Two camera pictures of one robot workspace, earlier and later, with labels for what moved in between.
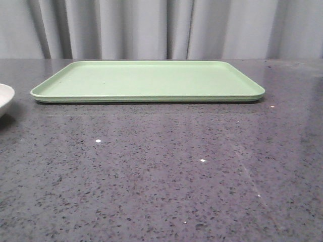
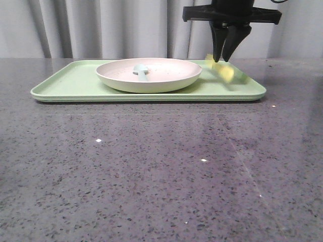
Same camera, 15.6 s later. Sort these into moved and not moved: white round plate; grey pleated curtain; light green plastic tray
Moved: white round plate
Not moved: grey pleated curtain; light green plastic tray
